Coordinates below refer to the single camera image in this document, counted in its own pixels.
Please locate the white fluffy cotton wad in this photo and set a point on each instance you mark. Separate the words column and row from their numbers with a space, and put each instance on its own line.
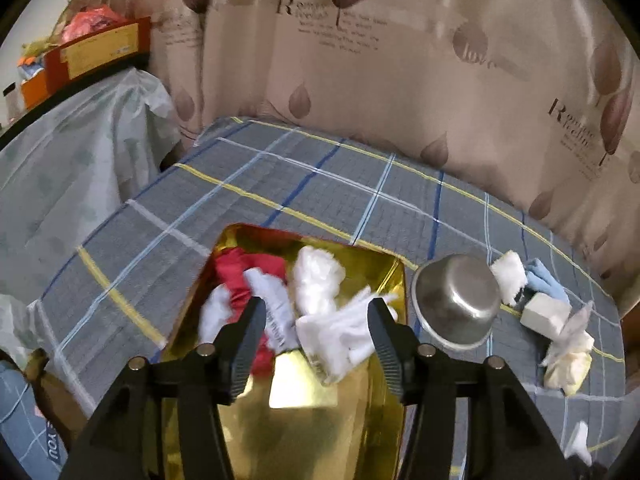
column 317, row 275

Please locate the brown wooden object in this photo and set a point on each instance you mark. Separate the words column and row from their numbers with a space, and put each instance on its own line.
column 55, row 400

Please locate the blue plaid fabric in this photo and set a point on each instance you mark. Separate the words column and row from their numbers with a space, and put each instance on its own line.
column 20, row 420

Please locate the white foam block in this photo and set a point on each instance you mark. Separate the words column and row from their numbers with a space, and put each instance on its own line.
column 542, row 315

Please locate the red and yellow cardboard box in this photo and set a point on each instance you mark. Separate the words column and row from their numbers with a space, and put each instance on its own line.
column 100, row 47

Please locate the small orange box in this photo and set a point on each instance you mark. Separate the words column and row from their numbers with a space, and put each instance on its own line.
column 32, row 90

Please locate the white fluffy sponge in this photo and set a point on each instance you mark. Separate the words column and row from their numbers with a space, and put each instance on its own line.
column 510, row 272

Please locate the cream cloth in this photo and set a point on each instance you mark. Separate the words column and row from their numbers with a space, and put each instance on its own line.
column 570, row 365

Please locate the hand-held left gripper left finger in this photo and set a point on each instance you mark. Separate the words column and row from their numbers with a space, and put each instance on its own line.
column 250, row 342

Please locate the translucent plastic cover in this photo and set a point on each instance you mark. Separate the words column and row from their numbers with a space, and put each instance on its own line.
column 60, row 170

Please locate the white sock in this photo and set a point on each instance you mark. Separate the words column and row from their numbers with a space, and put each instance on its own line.
column 580, row 442

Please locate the white printed cloth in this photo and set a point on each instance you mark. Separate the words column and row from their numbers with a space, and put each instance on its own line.
column 270, row 295

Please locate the beige leaf print curtain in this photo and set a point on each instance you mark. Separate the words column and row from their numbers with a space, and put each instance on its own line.
column 400, row 85

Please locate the stainless steel bowl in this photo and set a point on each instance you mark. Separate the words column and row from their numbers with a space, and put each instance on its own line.
column 455, row 295

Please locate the gold rectangular box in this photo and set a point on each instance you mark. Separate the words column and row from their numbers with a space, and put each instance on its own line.
column 310, row 430

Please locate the red cloth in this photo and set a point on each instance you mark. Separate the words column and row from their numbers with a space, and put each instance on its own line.
column 230, row 270

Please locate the light blue chenille cloth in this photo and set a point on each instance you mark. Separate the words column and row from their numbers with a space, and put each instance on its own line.
column 547, row 285

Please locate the red plastic bag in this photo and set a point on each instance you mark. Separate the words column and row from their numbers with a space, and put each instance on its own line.
column 92, row 22

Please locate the grey plaid bed sheet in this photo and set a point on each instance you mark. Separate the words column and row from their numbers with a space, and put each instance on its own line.
column 300, row 180

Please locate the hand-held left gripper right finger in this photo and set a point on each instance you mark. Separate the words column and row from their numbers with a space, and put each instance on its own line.
column 385, row 342

